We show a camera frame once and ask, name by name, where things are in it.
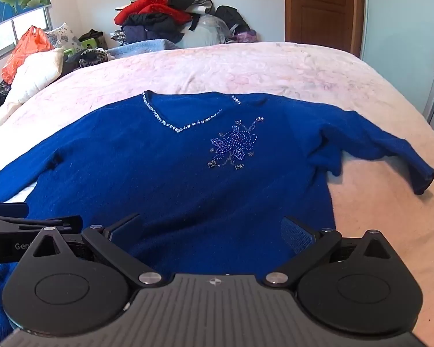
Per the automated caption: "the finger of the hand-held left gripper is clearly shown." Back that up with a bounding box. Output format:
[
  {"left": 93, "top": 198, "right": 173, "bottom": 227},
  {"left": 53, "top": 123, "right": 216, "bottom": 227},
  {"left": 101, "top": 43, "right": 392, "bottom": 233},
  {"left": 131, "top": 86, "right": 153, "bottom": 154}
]
[
  {"left": 0, "top": 202, "right": 30, "bottom": 219},
  {"left": 0, "top": 216, "right": 83, "bottom": 235}
]

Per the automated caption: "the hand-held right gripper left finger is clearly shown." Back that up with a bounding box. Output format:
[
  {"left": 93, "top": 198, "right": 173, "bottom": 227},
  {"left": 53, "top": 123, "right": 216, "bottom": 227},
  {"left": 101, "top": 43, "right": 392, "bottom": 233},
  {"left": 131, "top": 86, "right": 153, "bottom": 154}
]
[{"left": 21, "top": 214, "right": 164, "bottom": 287}]

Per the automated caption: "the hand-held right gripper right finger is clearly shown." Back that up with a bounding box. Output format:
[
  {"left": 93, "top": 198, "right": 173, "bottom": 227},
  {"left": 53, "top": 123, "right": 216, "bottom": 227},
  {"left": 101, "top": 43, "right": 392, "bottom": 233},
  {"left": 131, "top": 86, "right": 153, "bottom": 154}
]
[{"left": 265, "top": 216, "right": 402, "bottom": 288}]

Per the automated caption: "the blue beaded sweater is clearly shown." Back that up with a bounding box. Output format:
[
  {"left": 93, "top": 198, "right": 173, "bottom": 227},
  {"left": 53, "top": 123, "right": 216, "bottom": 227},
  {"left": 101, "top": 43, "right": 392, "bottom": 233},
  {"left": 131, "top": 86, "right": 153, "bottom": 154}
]
[{"left": 0, "top": 90, "right": 434, "bottom": 346}]

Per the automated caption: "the white pillow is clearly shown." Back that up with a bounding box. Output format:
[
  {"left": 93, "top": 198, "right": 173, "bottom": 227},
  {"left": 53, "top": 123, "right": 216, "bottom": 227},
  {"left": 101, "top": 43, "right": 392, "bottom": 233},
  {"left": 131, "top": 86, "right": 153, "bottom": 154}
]
[{"left": 0, "top": 48, "right": 65, "bottom": 132}]

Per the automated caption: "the orange plastic bag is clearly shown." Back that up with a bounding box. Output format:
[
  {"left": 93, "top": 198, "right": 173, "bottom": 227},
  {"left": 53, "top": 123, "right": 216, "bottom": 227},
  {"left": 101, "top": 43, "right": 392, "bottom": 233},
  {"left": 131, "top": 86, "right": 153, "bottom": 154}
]
[{"left": 1, "top": 25, "right": 55, "bottom": 84}]

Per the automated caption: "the leopard print cloth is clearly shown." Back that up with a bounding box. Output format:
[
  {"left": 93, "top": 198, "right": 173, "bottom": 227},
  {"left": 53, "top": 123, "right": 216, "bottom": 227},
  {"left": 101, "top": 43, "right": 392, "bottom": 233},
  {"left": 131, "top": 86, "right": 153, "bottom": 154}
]
[{"left": 63, "top": 49, "right": 111, "bottom": 76}]

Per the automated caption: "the window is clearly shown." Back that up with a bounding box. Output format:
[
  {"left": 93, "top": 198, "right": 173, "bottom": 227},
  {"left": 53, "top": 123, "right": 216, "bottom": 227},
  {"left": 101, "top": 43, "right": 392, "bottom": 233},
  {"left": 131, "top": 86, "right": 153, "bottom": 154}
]
[{"left": 0, "top": 5, "right": 54, "bottom": 67}]

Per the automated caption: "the pink blanket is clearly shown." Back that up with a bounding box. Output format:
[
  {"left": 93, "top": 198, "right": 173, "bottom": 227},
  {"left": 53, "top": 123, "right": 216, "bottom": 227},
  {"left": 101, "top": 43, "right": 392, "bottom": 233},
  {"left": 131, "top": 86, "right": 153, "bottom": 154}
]
[{"left": 0, "top": 41, "right": 434, "bottom": 347}]

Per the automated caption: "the floral pillow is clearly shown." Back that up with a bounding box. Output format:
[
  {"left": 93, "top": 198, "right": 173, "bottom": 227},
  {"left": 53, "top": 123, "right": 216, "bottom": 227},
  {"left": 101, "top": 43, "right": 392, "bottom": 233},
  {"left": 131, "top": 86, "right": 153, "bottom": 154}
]
[{"left": 45, "top": 23, "right": 84, "bottom": 49}]

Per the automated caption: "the light blue towel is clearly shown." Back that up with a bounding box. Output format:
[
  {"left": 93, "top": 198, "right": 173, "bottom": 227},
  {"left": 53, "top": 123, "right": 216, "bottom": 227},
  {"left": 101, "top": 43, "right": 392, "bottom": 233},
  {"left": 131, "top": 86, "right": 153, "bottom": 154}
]
[{"left": 106, "top": 38, "right": 181, "bottom": 58}]

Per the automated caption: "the black and green bag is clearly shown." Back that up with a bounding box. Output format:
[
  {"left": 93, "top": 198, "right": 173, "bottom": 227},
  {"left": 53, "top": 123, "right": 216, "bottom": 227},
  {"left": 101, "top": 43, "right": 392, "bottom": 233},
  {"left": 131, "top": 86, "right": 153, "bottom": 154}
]
[{"left": 63, "top": 29, "right": 107, "bottom": 56}]

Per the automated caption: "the dark navy garment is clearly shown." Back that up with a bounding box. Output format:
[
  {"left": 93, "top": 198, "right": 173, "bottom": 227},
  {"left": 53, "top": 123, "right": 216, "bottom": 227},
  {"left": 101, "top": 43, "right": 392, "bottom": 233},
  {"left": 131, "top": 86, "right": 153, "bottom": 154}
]
[{"left": 121, "top": 12, "right": 186, "bottom": 44}]

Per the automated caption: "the purple cloth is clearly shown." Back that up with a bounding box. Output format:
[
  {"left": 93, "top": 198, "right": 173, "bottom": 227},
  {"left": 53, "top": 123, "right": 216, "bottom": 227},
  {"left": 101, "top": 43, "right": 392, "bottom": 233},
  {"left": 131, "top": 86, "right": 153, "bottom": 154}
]
[{"left": 235, "top": 29, "right": 258, "bottom": 44}]

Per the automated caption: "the clear plastic bag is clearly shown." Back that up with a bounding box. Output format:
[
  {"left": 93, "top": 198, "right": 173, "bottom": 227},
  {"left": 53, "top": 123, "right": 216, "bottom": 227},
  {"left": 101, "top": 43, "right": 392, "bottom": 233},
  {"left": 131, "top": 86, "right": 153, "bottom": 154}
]
[{"left": 177, "top": 14, "right": 233, "bottom": 49}]

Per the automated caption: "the red garment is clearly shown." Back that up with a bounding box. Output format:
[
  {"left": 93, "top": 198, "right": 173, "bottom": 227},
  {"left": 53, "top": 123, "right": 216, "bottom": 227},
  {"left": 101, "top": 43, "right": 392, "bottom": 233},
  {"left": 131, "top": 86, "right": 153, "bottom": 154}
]
[{"left": 115, "top": 0, "right": 192, "bottom": 26}]

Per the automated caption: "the black backpack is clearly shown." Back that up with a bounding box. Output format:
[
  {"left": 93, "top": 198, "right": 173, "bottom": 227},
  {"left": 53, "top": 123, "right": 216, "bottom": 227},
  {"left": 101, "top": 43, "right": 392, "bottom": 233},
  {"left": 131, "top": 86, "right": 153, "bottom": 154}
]
[{"left": 214, "top": 5, "right": 252, "bottom": 35}]

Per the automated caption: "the brown wooden door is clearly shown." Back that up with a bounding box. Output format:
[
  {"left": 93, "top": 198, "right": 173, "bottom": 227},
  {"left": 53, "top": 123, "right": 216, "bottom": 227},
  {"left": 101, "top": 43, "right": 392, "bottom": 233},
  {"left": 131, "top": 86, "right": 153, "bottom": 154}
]
[{"left": 284, "top": 0, "right": 365, "bottom": 58}]

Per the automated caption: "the black and grey garment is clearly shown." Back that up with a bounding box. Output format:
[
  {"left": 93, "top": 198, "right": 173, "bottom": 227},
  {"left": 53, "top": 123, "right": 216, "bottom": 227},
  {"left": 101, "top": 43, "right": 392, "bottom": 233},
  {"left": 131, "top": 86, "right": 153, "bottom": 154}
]
[{"left": 168, "top": 0, "right": 214, "bottom": 19}]

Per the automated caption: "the pale sliding wardrobe door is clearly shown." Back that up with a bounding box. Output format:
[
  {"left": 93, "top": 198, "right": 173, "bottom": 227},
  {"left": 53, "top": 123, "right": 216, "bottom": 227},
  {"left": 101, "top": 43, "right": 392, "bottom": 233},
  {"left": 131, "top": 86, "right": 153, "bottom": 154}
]
[{"left": 360, "top": 0, "right": 434, "bottom": 131}]

